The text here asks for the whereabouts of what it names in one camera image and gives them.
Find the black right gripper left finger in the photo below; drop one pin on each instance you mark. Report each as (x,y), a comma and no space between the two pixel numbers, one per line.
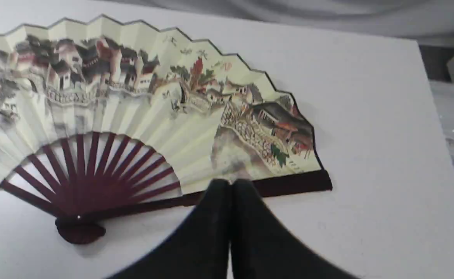
(198,248)

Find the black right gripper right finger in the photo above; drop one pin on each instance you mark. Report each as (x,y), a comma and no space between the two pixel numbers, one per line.
(263,248)

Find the painted paper folding fan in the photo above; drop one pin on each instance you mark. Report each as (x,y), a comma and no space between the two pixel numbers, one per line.
(104,119)

